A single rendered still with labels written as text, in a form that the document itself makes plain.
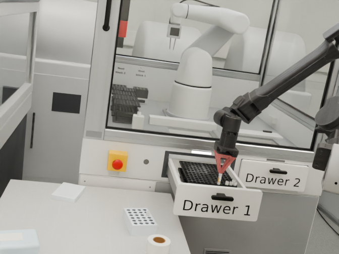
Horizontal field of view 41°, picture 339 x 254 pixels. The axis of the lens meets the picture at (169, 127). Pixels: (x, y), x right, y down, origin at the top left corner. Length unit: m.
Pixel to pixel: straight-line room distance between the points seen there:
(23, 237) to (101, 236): 0.25
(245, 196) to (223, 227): 0.45
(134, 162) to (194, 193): 0.38
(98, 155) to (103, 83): 0.28
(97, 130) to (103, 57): 0.28
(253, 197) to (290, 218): 0.52
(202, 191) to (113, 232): 0.31
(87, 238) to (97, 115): 0.51
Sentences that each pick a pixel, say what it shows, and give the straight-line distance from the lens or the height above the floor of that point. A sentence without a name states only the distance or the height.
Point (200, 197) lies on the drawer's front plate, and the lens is 1.50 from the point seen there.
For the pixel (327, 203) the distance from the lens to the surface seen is 4.12.
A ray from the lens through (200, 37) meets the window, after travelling 1.73.
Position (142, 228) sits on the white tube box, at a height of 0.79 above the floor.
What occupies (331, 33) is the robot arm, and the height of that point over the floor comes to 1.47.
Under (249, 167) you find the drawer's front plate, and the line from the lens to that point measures 1.86.
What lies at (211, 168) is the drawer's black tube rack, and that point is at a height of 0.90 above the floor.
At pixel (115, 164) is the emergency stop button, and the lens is 1.71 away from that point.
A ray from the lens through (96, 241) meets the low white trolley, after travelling 1.42.
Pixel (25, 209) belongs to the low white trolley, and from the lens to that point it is 1.59.
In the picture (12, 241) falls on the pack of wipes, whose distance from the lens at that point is 1.32.
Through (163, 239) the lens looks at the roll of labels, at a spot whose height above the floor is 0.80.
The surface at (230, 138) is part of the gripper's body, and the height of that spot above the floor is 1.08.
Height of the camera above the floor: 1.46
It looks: 14 degrees down
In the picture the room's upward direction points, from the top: 9 degrees clockwise
